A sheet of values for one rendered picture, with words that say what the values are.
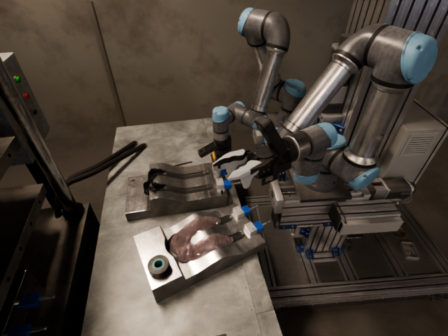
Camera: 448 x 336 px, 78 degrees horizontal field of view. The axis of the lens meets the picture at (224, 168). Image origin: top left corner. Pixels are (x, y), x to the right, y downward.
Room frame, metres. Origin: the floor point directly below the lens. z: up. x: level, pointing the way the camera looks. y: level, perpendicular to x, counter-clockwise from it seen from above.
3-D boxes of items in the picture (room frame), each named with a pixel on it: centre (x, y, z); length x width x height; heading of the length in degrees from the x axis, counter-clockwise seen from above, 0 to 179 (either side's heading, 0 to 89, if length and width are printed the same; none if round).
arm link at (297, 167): (0.66, -0.25, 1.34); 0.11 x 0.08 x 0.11; 30
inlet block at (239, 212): (0.87, -0.11, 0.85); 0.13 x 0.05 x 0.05; 118
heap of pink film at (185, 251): (0.70, 0.10, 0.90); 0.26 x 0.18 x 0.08; 118
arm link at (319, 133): (0.64, -0.26, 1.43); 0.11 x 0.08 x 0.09; 120
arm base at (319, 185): (0.89, -0.42, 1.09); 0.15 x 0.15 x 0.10
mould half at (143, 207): (1.02, 0.25, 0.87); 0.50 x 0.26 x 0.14; 101
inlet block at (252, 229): (0.78, -0.16, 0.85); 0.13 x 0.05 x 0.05; 118
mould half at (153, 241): (0.69, 0.10, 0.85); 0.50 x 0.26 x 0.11; 118
